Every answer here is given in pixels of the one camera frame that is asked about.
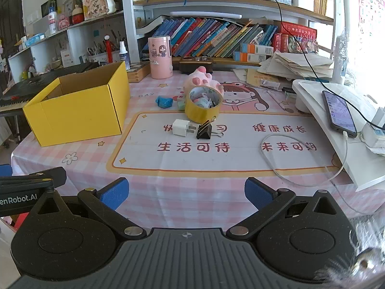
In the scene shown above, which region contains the black smartphone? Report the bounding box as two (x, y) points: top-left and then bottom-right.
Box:
(322, 90), (358, 138)

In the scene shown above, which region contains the white bookshelf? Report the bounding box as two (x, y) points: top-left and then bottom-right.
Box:
(120, 0), (336, 67)

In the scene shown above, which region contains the black electronic keyboard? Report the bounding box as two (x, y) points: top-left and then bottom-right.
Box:
(0, 63), (101, 115)

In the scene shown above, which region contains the white light bar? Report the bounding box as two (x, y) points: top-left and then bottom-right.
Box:
(170, 11), (243, 19)

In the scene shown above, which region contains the wooden chess box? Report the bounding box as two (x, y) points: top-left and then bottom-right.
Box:
(127, 62), (151, 83)

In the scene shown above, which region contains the orange white carton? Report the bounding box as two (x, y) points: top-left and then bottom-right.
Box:
(241, 43), (274, 55)
(233, 51), (265, 62)

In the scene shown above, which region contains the black picture frame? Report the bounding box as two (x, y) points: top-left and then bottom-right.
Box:
(40, 0), (58, 18)

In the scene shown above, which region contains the grey toy car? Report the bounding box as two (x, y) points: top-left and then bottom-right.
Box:
(191, 93), (216, 109)

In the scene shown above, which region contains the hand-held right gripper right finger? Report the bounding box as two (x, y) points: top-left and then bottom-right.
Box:
(226, 177), (346, 242)

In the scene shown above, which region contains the black binder clip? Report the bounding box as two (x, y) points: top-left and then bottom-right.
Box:
(196, 116), (225, 140)

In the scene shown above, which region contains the blue folded paper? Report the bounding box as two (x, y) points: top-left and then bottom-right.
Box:
(155, 95), (175, 109)

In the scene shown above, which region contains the blue tissue pack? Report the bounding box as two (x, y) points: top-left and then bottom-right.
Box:
(26, 34), (46, 47)

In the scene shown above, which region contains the black cable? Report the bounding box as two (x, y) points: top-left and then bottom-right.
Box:
(260, 0), (336, 94)

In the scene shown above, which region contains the alphabet wall poster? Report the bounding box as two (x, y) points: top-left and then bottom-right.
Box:
(356, 0), (385, 46)

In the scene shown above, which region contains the white pen holder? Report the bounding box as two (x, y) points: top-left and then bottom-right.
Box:
(87, 34), (121, 65)

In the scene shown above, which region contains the brown kraft envelope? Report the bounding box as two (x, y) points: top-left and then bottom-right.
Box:
(247, 68), (291, 90)

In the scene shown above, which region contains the white plastic stand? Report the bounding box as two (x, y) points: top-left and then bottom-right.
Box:
(292, 79), (385, 191)

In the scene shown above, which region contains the white charging cable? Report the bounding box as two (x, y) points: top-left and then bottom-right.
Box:
(260, 132), (366, 216)

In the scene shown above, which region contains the red round jar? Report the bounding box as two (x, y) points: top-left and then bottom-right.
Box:
(71, 6), (84, 25)

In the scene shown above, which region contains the white side shelf unit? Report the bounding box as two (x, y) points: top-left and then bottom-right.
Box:
(7, 10), (127, 81)

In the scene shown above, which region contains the white charger plug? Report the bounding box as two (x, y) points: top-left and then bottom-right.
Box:
(171, 119), (191, 137)

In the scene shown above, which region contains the pink cylindrical canister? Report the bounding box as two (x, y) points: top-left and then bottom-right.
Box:
(147, 36), (173, 79)

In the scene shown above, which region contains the stack of loose papers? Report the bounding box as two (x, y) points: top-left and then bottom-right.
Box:
(257, 51), (334, 82)

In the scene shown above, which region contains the row of slanted books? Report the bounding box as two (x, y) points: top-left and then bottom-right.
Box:
(150, 17), (279, 58)

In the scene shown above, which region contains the pink white cat ornament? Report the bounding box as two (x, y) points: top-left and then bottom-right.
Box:
(83, 0), (117, 21)

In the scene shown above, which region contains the yellow cardboard box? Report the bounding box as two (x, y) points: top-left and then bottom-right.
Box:
(22, 61), (131, 147)

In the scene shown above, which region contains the pink checkered cloth desktop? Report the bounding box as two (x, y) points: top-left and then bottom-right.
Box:
(10, 66), (385, 231)

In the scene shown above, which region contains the red boxed book set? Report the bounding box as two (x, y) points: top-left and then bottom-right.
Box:
(272, 21), (318, 53)

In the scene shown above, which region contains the red white small box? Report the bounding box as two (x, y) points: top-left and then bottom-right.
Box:
(60, 50), (74, 68)

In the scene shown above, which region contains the yellow tape roll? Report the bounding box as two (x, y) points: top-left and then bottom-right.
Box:
(184, 86), (224, 124)

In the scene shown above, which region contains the white lotion bottle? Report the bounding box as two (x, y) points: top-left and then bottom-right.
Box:
(47, 1), (58, 34)

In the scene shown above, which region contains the white spray bottle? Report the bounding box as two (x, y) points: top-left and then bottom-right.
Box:
(119, 40), (130, 70)

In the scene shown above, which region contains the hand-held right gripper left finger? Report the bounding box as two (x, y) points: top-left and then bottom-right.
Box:
(28, 177), (145, 243)

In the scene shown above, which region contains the printed cartoon desk mat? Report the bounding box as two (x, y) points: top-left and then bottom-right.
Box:
(107, 80), (355, 185)

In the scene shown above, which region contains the pink plush toy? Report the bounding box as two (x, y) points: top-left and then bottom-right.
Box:
(184, 66), (225, 97)

